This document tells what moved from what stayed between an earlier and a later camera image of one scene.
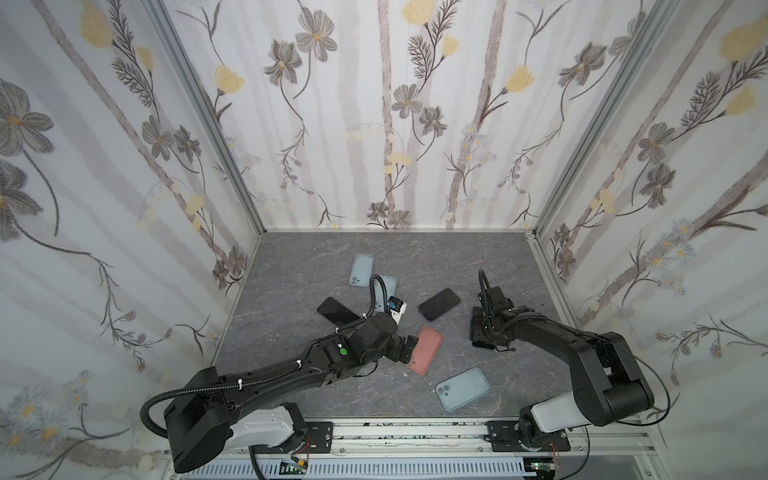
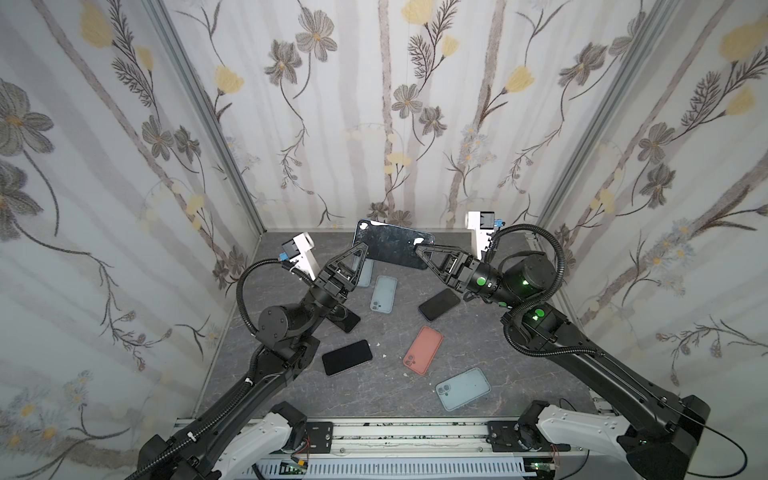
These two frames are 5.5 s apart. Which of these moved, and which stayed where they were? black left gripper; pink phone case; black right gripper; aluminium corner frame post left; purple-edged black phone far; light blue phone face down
Moved: black left gripper; black right gripper
Stayed: light blue phone face down; purple-edged black phone far; pink phone case; aluminium corner frame post left
